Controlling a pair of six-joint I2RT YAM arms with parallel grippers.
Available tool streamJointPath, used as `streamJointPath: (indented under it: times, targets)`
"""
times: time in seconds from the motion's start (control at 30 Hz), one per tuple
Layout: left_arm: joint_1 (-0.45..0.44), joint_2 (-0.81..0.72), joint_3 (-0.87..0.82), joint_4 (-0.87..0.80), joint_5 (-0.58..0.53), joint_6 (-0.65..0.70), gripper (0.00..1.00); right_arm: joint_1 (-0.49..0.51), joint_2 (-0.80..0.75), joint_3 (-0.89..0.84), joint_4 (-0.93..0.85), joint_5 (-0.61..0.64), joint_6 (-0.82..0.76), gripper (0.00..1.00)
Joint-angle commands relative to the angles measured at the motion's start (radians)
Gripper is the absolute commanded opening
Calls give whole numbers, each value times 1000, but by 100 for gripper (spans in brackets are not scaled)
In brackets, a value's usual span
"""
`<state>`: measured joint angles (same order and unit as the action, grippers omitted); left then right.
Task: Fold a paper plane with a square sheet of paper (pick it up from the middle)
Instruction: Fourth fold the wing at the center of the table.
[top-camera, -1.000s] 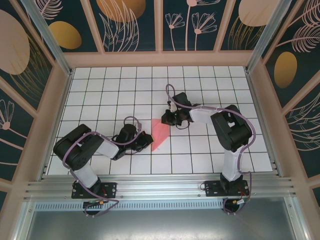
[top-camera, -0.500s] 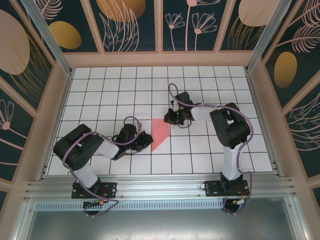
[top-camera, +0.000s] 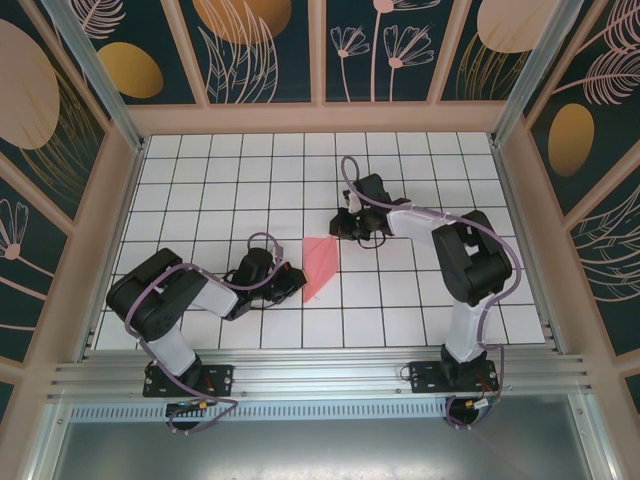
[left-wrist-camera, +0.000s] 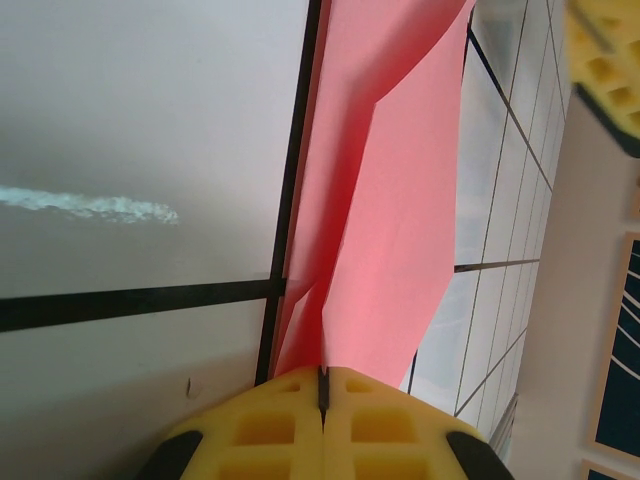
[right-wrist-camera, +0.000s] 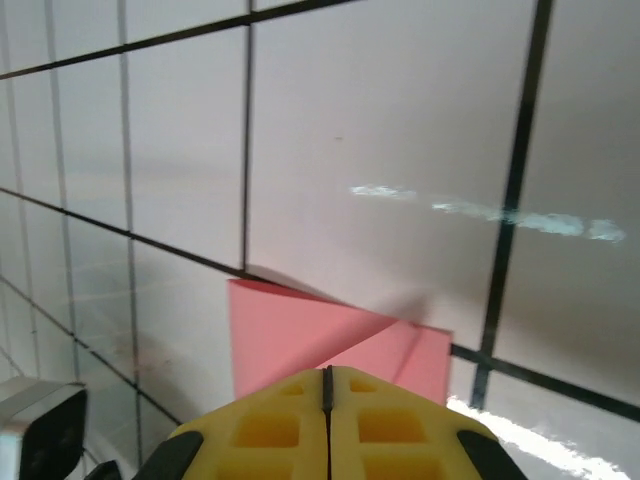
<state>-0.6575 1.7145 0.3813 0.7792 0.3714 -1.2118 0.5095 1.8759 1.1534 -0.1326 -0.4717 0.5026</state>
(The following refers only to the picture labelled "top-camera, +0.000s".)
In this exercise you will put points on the tall aluminium frame post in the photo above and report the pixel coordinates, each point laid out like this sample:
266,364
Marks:
100,75
530,75

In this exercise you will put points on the wide aluminium mounting rail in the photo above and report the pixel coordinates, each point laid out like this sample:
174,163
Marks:
320,375

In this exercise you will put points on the aluminium table side rail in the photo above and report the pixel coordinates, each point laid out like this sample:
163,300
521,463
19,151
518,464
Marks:
525,250
114,250

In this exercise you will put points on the grey metal sheet panel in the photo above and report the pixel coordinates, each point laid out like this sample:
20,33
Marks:
320,450

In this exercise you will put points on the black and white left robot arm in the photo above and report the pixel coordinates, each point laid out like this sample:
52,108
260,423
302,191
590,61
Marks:
150,300

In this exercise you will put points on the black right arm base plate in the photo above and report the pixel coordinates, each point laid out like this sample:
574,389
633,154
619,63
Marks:
425,377

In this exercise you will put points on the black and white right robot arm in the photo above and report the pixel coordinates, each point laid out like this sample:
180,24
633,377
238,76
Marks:
470,270

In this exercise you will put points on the short aluminium frame post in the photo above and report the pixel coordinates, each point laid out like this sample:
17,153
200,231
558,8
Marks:
592,440
47,440

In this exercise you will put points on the pink paper sheet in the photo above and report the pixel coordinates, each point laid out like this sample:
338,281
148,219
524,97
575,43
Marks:
322,260

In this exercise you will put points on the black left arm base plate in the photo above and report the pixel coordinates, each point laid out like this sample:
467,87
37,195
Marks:
220,380

